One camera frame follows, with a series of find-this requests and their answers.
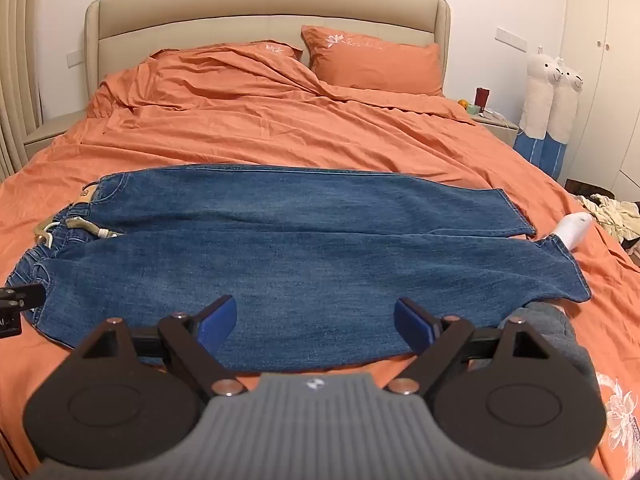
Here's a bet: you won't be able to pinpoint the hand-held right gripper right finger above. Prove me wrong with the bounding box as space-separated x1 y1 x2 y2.
387 298 553 397

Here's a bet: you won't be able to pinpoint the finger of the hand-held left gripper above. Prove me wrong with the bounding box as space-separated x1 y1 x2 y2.
0 282 44 339

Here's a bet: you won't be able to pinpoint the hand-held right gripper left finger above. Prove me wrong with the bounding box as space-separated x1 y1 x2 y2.
75 295 248 398

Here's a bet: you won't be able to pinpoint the blue denim pants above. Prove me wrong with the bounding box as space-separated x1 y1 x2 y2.
5 164 592 366

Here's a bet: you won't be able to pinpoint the grey fleece cloth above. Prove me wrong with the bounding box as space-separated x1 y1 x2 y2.
495 301 601 386

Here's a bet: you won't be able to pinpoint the beige bedside table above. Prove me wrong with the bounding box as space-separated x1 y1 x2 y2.
22 110 93 161
467 110 521 148

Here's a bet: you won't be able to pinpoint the white object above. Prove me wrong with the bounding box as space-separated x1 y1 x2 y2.
552 212 593 251

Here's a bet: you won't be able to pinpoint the beige curtain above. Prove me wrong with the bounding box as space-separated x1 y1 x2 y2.
0 0 43 181

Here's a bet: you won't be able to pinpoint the orange duvet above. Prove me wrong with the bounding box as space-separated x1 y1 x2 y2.
0 40 640 480

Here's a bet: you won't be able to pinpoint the pile of light clothes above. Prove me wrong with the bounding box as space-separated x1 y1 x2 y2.
575 192 640 251

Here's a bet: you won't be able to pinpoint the white llama plush toy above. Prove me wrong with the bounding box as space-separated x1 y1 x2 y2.
540 57 585 181
514 46 563 166

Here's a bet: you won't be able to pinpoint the orange pillow with flower print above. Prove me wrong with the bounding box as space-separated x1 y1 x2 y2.
240 39 304 63
300 25 446 97

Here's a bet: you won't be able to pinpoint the white wardrobe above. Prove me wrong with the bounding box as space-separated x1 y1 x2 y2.
557 0 640 201

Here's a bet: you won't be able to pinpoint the beige padded headboard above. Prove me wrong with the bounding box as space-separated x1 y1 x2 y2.
84 0 453 106

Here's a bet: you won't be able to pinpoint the white wall socket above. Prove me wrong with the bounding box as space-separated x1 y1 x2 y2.
495 27 528 53

